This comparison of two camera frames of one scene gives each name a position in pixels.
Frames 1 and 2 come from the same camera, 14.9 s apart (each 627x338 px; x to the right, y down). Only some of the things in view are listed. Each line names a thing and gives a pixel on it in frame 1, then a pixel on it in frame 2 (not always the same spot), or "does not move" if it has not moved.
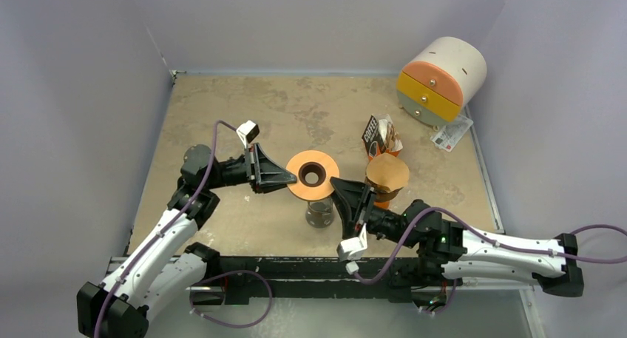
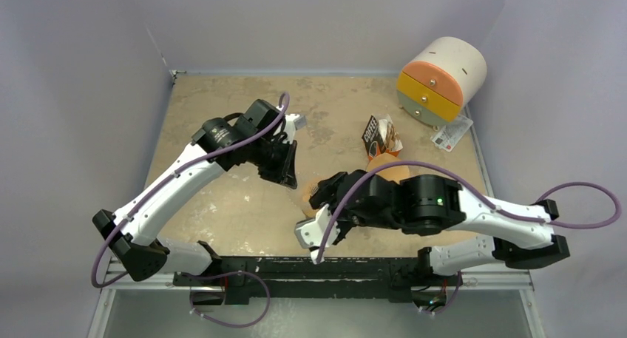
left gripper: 268,175 -> 285,174
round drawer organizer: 440,79 does not move
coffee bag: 381,136 does not move
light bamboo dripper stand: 313,170 -> 308,210
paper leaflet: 450,135 does not move
